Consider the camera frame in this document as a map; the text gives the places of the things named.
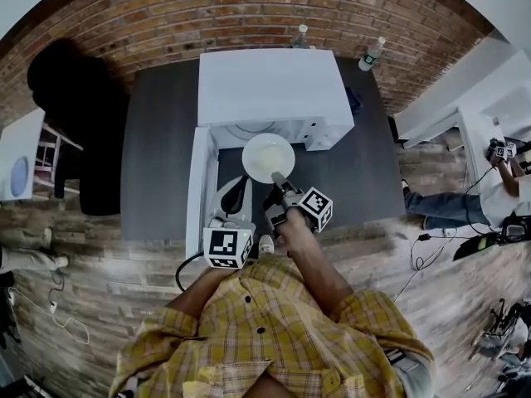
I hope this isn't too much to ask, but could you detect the person's right forearm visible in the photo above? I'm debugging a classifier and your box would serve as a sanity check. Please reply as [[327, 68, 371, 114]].
[[275, 207, 354, 319]]

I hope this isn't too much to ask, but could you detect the thick black cable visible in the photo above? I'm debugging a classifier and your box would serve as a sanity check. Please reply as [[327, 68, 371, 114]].
[[174, 251, 205, 293]]

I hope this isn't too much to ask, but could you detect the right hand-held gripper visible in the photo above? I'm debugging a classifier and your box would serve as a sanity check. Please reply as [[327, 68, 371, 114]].
[[264, 171, 334, 238]]

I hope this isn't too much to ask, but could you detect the person's left forearm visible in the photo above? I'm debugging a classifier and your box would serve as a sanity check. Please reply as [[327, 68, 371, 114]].
[[165, 267, 233, 318]]

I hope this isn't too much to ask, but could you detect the dark blue cloth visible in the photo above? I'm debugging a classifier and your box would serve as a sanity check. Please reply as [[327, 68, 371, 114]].
[[346, 87, 364, 118]]

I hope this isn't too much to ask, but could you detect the person's white shoe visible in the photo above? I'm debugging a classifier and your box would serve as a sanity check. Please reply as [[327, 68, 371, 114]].
[[257, 234, 275, 260]]

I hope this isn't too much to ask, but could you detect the white side table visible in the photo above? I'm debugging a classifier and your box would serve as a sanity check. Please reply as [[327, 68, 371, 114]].
[[0, 108, 84, 202]]

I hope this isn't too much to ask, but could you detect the yellow plaid shirt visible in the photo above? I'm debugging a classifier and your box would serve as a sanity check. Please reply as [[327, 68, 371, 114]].
[[110, 257, 435, 398]]

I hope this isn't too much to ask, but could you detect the thin black cable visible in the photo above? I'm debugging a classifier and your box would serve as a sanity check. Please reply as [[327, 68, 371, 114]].
[[47, 269, 66, 304]]

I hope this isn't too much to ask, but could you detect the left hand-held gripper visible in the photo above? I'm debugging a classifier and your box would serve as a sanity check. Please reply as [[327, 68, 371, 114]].
[[202, 175, 256, 269]]

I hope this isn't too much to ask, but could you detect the blue round plate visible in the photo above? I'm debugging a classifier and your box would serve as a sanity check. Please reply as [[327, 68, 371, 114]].
[[11, 156, 31, 197]]

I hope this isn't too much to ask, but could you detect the clear water bottle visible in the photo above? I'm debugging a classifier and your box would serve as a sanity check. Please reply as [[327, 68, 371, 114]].
[[291, 24, 309, 49]]

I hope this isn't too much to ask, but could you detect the white desk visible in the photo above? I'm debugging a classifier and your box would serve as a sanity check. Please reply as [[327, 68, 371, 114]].
[[392, 50, 531, 223]]

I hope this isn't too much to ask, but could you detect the black and green chair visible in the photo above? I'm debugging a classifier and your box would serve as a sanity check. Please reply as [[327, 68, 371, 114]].
[[452, 234, 499, 261]]

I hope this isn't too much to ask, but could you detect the dark table with white legs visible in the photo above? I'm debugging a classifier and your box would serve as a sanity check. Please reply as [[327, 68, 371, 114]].
[[119, 56, 407, 243]]

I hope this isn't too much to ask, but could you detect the black metal equipment stand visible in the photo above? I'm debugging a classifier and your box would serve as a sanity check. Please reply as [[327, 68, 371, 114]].
[[476, 298, 531, 361]]

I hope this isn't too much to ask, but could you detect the long floor cable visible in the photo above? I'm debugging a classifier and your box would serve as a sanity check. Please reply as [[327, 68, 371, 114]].
[[392, 226, 458, 303]]

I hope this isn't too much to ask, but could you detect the white microwave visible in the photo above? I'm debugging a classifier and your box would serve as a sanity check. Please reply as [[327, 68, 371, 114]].
[[185, 49, 355, 260]]

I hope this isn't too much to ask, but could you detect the white charger with cable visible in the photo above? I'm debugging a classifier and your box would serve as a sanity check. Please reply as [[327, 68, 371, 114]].
[[12, 292, 90, 345]]

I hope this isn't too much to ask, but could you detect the green label water bottle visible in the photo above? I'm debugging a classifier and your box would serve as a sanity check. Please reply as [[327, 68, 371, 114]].
[[358, 36, 387, 72]]

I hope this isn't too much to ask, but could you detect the white round plate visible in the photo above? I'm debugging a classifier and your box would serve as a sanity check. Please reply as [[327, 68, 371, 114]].
[[241, 133, 296, 183]]

